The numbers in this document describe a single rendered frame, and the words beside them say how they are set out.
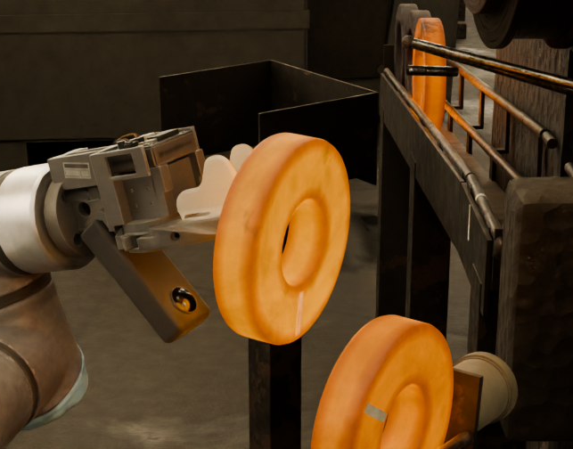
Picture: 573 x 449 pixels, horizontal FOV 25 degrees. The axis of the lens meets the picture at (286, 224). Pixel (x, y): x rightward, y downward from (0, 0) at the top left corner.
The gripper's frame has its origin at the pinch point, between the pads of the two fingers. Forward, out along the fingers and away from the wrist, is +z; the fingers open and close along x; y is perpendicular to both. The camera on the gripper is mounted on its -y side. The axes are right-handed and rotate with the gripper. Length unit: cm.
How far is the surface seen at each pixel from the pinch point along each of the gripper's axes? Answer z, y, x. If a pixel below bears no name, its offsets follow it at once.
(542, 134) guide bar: -2, -7, 59
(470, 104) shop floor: -142, -44, 348
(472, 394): 9.1, -16.9, 5.6
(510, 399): 8.2, -20.7, 13.7
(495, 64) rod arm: 3.0, 4.0, 36.7
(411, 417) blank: 6.0, -16.8, 1.1
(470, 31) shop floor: -191, -28, 473
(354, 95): -39, -2, 84
